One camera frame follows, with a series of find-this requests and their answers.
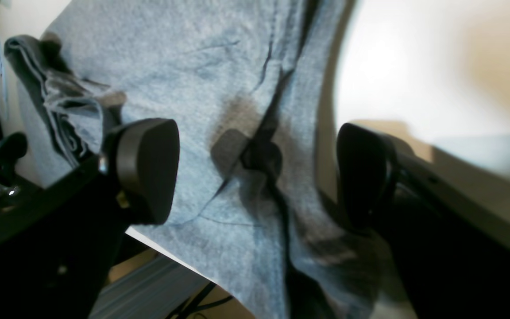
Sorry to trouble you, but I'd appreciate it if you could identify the grey t-shirt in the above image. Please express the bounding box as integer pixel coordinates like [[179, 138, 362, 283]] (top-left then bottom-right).
[[4, 0, 379, 319]]

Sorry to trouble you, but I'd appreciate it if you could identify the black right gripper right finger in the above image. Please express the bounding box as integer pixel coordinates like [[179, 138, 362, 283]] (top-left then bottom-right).
[[336, 123, 510, 319]]

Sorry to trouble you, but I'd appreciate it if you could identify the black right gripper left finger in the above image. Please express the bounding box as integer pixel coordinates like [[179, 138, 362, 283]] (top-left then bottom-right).
[[0, 118, 180, 319]]

